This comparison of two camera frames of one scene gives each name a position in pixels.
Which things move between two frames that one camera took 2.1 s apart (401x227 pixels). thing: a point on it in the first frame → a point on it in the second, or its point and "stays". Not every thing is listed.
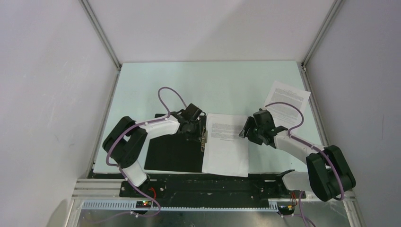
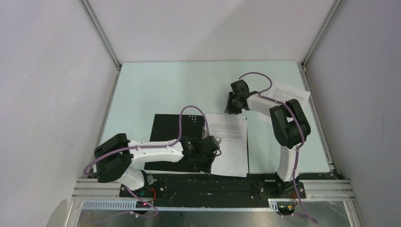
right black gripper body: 257,138 → 239,109
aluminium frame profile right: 324,28 stays
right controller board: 286,210 stays
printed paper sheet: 226,152 stays
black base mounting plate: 210,190 stays
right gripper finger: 244,132 → 231,107
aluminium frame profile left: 100,33 stays
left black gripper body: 193,131 → 202,156
